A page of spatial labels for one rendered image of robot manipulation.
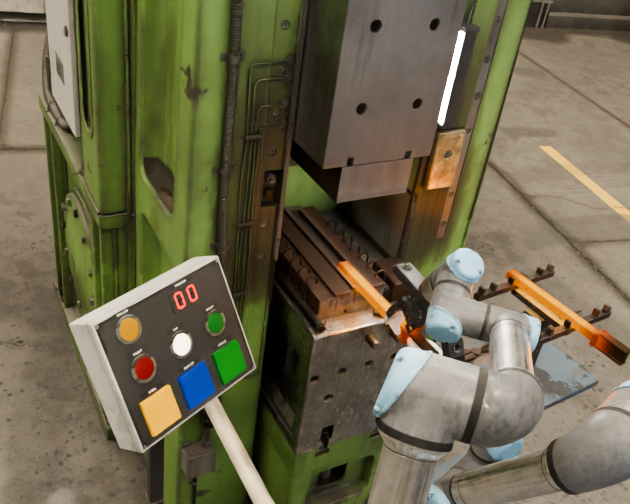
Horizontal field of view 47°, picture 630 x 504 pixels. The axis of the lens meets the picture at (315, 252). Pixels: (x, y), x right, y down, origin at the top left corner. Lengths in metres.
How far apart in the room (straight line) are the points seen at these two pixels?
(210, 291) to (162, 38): 0.69
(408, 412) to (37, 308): 2.51
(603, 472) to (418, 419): 0.35
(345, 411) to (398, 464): 1.01
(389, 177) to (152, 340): 0.68
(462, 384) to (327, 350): 0.85
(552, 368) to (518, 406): 1.21
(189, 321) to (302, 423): 0.64
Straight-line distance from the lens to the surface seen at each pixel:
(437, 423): 1.08
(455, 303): 1.46
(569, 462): 1.30
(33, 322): 3.32
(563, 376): 2.29
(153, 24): 1.90
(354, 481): 2.51
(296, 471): 2.21
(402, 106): 1.66
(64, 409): 2.92
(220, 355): 1.57
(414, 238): 2.11
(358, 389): 2.07
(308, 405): 2.00
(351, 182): 1.67
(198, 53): 1.54
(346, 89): 1.55
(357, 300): 1.91
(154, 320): 1.47
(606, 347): 2.02
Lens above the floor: 2.09
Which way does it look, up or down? 33 degrees down
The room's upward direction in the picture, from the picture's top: 9 degrees clockwise
